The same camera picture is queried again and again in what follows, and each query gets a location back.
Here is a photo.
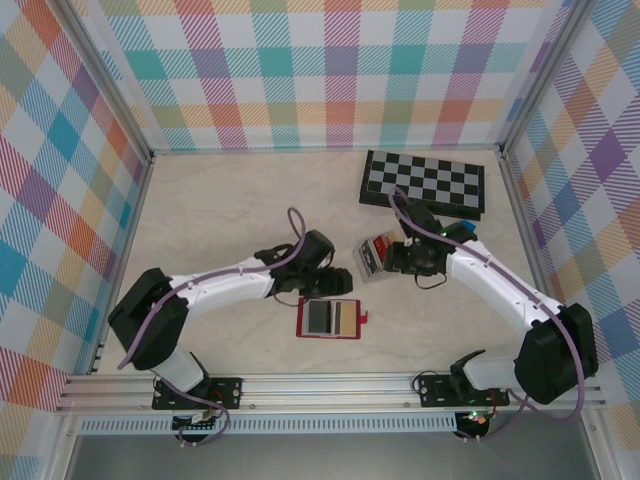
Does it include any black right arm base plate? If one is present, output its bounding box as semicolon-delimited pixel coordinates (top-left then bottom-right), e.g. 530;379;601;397
416;373;510;409

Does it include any grey striped card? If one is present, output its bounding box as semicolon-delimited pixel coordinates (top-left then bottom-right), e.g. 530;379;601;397
355;238;385;275

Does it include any aluminium left frame post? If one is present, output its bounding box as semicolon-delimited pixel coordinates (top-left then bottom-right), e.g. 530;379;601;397
58;0;156;166

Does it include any slotted grey cable duct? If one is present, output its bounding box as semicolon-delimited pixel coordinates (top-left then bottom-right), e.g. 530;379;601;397
78;418;459;435

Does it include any aluminium right side rail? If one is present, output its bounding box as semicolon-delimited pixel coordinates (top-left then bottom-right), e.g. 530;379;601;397
499;149;574;371

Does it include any aluminium frame post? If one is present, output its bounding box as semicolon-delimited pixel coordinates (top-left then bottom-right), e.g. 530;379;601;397
498;0;600;159
58;0;156;166

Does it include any aluminium right frame post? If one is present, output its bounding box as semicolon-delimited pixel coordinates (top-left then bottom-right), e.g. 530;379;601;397
498;0;600;159

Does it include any red leather card holder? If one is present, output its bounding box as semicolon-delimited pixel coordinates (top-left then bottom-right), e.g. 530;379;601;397
295;297;372;342

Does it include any clear plastic card box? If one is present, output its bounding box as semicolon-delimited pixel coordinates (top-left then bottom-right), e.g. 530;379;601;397
351;229;402;287

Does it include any grey black-striped card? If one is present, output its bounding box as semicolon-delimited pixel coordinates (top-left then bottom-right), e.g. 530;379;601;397
306;300;335;335

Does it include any black grey folding chessboard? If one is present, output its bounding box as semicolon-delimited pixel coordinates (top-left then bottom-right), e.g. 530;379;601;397
358;149;485;222

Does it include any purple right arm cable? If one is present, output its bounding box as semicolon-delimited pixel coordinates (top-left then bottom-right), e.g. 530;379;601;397
388;187;586;444

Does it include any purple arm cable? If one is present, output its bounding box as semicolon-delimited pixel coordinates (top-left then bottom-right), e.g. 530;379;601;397
118;207;309;448
388;187;586;444

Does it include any aluminium mounting rail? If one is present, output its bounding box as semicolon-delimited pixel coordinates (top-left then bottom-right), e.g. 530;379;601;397
54;369;609;414

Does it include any tan striped card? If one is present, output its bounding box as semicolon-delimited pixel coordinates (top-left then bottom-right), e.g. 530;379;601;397
333;300;358;336

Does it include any aluminium left side rail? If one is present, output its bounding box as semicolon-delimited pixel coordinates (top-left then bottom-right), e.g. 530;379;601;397
87;154;156;376

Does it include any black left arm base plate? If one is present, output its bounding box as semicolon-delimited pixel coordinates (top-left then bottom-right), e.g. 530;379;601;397
152;375;245;411

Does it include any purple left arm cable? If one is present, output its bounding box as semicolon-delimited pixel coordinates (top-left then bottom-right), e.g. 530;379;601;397
118;207;309;448

